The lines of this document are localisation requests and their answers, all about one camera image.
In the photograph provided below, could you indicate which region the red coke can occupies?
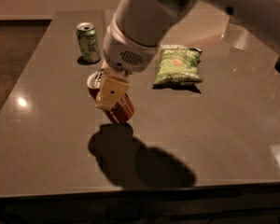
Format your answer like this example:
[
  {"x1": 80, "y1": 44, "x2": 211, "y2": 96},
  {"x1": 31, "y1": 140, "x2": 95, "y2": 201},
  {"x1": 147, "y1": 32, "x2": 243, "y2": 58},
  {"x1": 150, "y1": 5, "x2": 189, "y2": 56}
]
[{"x1": 87, "y1": 69, "x2": 134, "y2": 124}]

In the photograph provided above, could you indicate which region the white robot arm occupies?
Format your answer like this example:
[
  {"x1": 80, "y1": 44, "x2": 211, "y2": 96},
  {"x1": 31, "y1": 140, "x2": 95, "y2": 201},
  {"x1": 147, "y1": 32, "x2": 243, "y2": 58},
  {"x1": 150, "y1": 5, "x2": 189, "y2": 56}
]
[{"x1": 96, "y1": 0, "x2": 280, "y2": 110}]

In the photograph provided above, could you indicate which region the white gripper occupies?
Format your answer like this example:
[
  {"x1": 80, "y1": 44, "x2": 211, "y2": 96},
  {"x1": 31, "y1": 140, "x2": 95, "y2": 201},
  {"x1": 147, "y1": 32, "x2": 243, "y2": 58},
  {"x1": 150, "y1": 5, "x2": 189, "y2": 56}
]
[{"x1": 96, "y1": 16, "x2": 158, "y2": 111}]

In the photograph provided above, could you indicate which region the green soda can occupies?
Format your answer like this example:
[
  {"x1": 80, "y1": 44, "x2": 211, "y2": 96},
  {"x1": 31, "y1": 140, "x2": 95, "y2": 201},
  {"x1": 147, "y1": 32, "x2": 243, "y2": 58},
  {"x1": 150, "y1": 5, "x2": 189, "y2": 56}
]
[{"x1": 77, "y1": 22, "x2": 101, "y2": 63}]

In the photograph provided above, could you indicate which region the green chip bag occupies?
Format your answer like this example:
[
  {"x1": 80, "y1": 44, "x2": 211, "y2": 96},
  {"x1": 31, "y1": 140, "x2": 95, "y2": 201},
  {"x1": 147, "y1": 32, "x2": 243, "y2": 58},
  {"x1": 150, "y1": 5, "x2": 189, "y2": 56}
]
[{"x1": 154, "y1": 45, "x2": 203, "y2": 86}]

